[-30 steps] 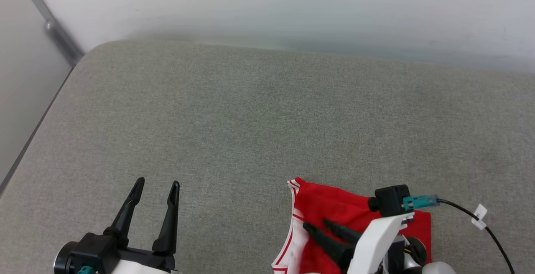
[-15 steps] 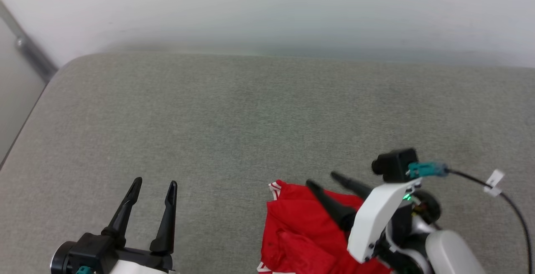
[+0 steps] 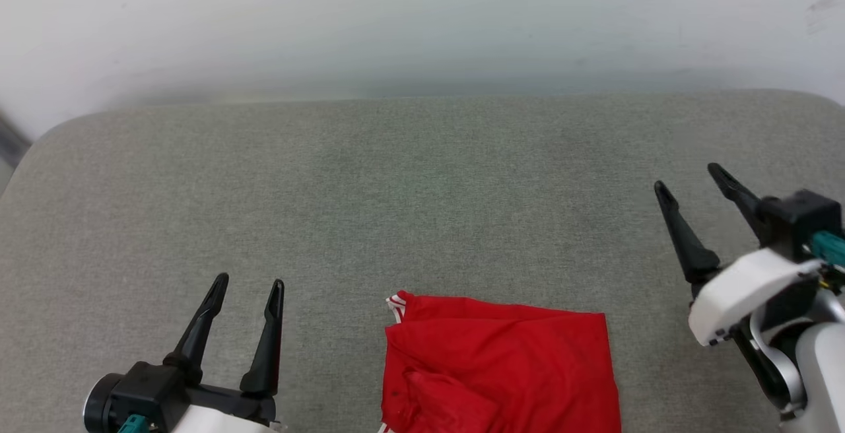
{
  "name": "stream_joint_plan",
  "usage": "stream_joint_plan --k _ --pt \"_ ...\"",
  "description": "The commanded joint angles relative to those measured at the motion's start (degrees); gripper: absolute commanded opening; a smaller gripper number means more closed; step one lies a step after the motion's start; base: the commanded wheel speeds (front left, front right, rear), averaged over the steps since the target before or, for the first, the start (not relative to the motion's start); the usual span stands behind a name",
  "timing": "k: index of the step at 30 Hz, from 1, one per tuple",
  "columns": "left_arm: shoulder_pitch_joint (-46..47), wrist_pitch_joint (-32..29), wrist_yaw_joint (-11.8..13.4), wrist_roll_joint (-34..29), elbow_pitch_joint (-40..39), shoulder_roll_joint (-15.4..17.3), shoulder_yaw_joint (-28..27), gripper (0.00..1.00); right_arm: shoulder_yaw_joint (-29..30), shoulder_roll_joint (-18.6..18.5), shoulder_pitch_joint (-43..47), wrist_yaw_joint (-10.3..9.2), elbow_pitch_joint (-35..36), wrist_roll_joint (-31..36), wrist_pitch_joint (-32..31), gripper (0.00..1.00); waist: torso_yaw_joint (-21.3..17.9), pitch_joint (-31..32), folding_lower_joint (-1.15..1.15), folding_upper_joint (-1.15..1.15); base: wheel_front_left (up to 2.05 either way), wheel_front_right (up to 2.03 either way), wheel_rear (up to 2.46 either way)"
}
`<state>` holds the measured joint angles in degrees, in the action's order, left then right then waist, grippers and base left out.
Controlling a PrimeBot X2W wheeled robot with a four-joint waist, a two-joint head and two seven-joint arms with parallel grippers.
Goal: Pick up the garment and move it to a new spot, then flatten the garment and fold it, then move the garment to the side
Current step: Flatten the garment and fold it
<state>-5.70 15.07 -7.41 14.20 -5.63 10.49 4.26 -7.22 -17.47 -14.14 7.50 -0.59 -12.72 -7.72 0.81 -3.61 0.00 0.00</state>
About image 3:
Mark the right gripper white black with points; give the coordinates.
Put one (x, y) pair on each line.
(746, 288)

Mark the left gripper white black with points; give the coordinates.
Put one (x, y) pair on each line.
(224, 413)

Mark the red and white garment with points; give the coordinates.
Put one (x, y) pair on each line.
(502, 367)

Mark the grey fabric sofa cushion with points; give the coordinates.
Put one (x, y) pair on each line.
(422, 202)

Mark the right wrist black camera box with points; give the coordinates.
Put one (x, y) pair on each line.
(799, 218)

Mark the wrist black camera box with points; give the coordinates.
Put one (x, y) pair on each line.
(799, 218)
(138, 390)

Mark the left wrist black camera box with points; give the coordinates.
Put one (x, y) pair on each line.
(138, 390)

